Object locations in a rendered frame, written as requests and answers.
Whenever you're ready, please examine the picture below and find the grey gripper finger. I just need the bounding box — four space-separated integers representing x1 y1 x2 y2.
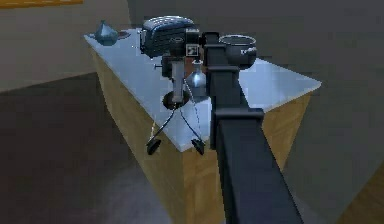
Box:
145 108 177 156
178 109 206 157

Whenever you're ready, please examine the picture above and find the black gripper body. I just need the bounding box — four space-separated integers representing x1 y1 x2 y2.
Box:
154 54 192 111

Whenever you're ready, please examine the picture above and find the wooden counter with pale top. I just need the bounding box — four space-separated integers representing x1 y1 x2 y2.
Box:
83 27 323 224

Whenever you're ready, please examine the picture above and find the black toaster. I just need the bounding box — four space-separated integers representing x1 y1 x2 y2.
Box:
139 15 201 60

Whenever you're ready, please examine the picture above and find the dark red flat plate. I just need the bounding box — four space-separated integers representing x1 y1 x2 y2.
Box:
116 30 132 41

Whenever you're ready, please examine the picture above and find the black round pot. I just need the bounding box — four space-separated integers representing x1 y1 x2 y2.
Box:
218 33 259 71

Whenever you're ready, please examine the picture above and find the yellow framed picture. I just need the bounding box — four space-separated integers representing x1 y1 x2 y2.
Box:
0 0 85 10

